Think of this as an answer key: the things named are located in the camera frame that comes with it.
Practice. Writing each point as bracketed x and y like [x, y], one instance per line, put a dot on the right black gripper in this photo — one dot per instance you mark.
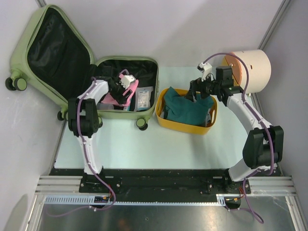
[195, 85]

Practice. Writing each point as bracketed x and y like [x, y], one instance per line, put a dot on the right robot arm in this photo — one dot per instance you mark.
[264, 144]

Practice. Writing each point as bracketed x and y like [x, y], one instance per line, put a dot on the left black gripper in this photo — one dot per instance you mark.
[120, 98]

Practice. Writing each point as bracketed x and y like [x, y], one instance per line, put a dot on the white cylindrical container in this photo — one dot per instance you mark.
[258, 65]

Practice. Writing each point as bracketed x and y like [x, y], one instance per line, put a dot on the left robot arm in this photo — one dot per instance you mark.
[83, 112]

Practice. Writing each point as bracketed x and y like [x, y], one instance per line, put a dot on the white slotted cable duct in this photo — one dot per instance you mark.
[154, 201]

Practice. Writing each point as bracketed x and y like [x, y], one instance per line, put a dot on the right corner aluminium post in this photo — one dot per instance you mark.
[282, 10]

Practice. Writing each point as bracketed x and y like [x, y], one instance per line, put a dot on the green hard-shell suitcase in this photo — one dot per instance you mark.
[53, 57]

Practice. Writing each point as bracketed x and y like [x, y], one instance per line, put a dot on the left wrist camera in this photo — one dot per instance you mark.
[126, 80]

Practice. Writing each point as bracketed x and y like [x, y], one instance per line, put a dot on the left corner aluminium post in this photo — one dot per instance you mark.
[41, 3]

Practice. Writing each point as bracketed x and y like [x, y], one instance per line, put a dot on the yellow plastic basket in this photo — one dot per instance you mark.
[180, 126]

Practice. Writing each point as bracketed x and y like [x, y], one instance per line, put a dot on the teal fabric garment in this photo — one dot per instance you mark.
[181, 110]

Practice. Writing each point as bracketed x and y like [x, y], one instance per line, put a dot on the white labelled packet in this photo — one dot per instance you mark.
[143, 96]

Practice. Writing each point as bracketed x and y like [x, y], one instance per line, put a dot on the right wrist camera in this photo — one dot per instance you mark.
[205, 69]

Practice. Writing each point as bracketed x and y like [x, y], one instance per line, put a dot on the pink fabric garment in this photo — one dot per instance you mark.
[130, 91]

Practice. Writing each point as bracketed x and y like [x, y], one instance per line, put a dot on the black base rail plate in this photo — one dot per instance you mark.
[163, 185]

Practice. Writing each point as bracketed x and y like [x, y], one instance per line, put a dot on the corner aluminium post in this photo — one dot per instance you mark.
[282, 10]
[41, 3]

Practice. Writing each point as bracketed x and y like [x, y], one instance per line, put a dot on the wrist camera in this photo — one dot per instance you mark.
[205, 69]
[126, 80]

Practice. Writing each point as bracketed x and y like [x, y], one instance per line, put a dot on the clear plastic bottle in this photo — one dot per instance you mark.
[105, 106]

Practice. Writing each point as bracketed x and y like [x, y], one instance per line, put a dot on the light blue denim garment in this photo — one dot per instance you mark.
[210, 117]

